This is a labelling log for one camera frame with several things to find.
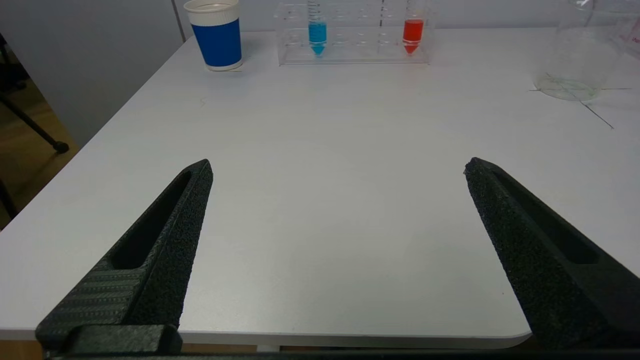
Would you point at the clear glass beaker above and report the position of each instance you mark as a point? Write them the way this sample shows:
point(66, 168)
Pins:
point(575, 65)

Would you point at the test tube with red liquid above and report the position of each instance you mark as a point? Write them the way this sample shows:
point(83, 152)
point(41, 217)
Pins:
point(413, 31)

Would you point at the clear acrylic test tube rack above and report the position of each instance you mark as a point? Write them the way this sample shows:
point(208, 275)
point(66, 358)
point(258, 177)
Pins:
point(632, 44)
point(360, 50)

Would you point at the black tripod stand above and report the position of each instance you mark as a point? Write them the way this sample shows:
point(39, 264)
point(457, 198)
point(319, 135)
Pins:
point(35, 131)

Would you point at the test tube with blue liquid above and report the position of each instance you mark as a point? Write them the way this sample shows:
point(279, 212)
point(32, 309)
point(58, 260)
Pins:
point(317, 32)

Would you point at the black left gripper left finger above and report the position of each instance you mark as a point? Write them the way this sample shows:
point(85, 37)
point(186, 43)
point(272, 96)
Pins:
point(160, 270)

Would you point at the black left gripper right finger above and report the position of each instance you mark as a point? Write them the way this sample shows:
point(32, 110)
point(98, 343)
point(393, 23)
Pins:
point(545, 260)

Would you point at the blue white paper cup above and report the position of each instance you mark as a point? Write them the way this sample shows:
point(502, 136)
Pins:
point(217, 42)

